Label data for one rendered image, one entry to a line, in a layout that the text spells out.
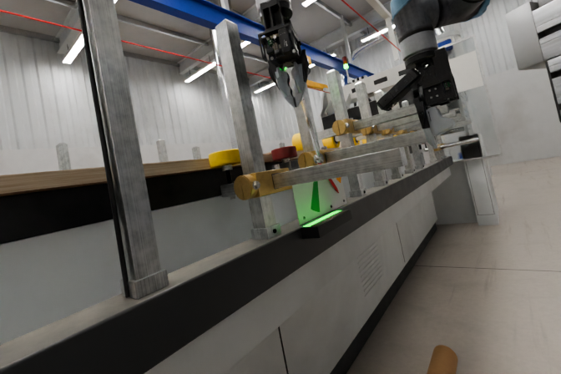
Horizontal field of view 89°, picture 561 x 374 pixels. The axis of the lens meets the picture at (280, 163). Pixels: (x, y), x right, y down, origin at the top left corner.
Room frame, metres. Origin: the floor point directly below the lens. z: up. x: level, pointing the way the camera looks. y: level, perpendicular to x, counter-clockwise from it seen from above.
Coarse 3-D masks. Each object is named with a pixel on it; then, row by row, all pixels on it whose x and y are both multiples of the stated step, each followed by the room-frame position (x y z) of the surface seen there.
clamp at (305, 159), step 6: (324, 150) 0.81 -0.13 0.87; (330, 150) 0.84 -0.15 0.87; (300, 156) 0.77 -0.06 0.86; (306, 156) 0.76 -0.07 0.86; (312, 156) 0.76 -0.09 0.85; (324, 156) 0.80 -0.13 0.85; (300, 162) 0.78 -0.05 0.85; (306, 162) 0.76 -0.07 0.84; (312, 162) 0.75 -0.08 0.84; (324, 162) 0.80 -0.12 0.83
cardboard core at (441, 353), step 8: (432, 352) 1.11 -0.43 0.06; (440, 352) 1.07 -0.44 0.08; (448, 352) 1.07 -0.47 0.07; (432, 360) 1.05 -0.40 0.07; (440, 360) 1.04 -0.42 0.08; (448, 360) 1.04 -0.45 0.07; (456, 360) 1.07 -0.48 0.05; (432, 368) 1.01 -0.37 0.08; (440, 368) 1.00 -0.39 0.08; (448, 368) 1.01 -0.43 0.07; (456, 368) 1.04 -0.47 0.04
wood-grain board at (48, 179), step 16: (192, 160) 0.68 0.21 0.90; (208, 160) 0.72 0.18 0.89; (272, 160) 0.92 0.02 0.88; (0, 176) 0.42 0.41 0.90; (16, 176) 0.43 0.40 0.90; (32, 176) 0.44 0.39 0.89; (48, 176) 0.46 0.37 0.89; (64, 176) 0.48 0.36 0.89; (80, 176) 0.50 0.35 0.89; (96, 176) 0.52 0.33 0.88; (0, 192) 0.41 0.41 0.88; (16, 192) 0.43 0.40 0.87; (32, 192) 0.47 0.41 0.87
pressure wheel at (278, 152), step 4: (280, 148) 0.87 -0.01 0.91; (284, 148) 0.87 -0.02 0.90; (288, 148) 0.87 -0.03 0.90; (292, 148) 0.88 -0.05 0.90; (272, 152) 0.89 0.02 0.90; (276, 152) 0.88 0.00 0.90; (280, 152) 0.87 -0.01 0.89; (284, 152) 0.87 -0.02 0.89; (288, 152) 0.87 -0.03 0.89; (292, 152) 0.88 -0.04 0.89; (296, 152) 0.90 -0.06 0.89; (272, 156) 0.90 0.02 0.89; (276, 156) 0.88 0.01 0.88; (280, 156) 0.87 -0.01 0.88; (284, 156) 0.87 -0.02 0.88; (288, 156) 0.87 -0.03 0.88; (292, 156) 0.88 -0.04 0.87; (296, 156) 0.91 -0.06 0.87; (276, 160) 0.92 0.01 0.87; (284, 160) 0.90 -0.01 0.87; (288, 160) 0.90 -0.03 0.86
